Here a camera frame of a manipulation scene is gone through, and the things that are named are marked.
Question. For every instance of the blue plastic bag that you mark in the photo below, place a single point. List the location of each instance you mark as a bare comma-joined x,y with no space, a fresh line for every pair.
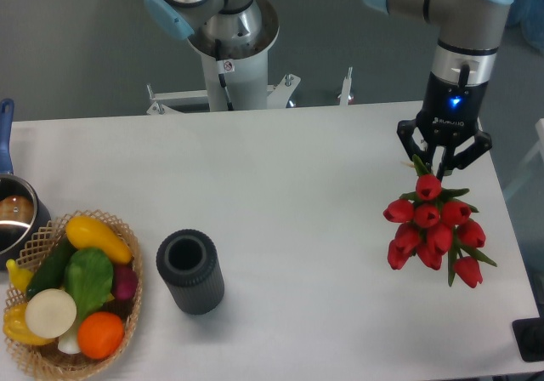
528,16

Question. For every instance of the woven wicker basket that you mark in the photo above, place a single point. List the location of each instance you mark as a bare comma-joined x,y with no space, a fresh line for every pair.
47,362

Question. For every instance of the orange fruit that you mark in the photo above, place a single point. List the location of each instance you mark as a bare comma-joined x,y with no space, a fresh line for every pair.
100,335

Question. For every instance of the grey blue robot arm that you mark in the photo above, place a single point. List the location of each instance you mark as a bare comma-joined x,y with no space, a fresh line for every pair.
470,32

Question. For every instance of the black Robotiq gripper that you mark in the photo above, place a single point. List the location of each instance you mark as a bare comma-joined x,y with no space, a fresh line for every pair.
448,118

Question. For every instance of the red tulip bouquet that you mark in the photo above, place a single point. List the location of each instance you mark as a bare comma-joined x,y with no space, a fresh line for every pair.
434,225

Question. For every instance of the purple red onion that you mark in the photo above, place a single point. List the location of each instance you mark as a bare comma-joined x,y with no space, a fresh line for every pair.
125,282

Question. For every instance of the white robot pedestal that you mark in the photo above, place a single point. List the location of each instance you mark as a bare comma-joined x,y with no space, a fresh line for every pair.
234,52

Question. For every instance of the green lettuce leaf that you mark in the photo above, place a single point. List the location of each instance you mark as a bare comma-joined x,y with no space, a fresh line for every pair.
88,279

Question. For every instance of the dark green cucumber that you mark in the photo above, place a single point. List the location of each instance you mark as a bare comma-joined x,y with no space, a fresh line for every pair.
51,271

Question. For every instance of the yellow squash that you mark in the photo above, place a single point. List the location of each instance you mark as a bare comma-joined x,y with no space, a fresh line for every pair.
86,232

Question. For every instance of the dark blue saucepan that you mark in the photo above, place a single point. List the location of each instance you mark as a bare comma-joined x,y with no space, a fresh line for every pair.
22,211

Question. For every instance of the white round radish slice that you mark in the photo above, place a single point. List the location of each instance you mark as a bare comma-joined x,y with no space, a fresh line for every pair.
50,313

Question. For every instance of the dark grey ribbed vase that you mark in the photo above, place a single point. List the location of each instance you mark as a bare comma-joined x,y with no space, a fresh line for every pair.
187,261

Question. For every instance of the black device at edge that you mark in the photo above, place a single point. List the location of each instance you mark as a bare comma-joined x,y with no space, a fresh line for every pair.
529,338

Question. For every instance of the yellow bell pepper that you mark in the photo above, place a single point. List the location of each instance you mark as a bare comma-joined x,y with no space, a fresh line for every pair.
15,328

